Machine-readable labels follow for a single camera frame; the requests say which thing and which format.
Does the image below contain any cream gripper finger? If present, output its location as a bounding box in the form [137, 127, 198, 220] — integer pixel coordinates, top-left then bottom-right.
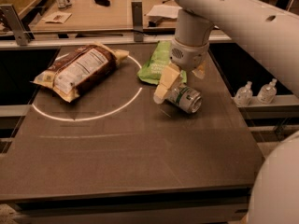
[192, 62, 206, 79]
[153, 63, 182, 105]

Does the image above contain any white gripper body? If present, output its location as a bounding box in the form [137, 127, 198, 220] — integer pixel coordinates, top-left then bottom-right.
[169, 38, 209, 72]

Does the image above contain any silver green 7up can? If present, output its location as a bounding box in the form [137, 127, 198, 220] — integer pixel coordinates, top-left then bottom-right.
[167, 84, 202, 114]

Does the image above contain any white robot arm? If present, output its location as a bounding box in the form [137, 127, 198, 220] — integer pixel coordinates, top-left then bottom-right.
[153, 0, 299, 224]

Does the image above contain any green snack bag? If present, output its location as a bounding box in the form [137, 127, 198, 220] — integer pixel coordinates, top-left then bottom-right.
[136, 40, 188, 86]

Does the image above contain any white paper sheet centre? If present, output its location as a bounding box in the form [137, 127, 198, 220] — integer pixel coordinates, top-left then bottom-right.
[147, 5, 181, 19]

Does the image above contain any clear sanitizer bottle left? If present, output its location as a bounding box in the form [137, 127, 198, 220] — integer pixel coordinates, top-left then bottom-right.
[234, 81, 252, 106]

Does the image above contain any clear sanitizer bottle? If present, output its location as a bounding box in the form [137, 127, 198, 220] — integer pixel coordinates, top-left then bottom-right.
[234, 81, 252, 106]
[257, 78, 277, 104]

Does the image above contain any clear sanitizer bottle right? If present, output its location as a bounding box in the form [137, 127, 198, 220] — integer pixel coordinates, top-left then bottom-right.
[257, 78, 277, 104]

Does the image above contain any brown snack bag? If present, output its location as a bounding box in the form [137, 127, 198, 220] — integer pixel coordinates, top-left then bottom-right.
[34, 43, 129, 103]

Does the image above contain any black object on desk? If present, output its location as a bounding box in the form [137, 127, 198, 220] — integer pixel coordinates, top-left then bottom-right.
[94, 0, 110, 7]

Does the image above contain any wooden background desk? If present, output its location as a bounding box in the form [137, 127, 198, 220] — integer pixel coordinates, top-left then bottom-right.
[32, 0, 177, 34]

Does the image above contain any small paper card left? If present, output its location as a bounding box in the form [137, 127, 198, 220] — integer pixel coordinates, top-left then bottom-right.
[43, 11, 72, 24]

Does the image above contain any middle metal bracket post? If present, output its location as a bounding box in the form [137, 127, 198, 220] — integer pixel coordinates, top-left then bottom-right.
[131, 0, 143, 42]

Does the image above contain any metal bracket post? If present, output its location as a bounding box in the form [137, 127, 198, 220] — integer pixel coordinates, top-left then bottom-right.
[0, 4, 31, 46]
[131, 0, 143, 42]

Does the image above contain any left metal bracket post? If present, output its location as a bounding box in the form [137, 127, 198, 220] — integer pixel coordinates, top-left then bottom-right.
[0, 4, 31, 46]

